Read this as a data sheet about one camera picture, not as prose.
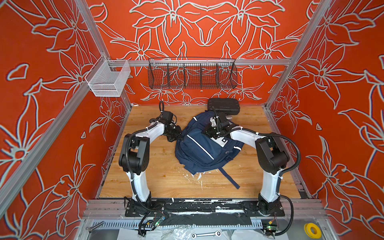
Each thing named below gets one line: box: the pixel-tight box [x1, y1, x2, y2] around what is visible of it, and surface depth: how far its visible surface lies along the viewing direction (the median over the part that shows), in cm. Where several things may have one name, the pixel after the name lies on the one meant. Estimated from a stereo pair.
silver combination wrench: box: [191, 230, 222, 239], surface depth 68 cm
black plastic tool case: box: [207, 98, 241, 116], surface depth 116 cm
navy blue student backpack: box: [175, 111, 245, 189], surface depth 89 cm
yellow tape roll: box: [304, 223, 322, 239], surface depth 68 cm
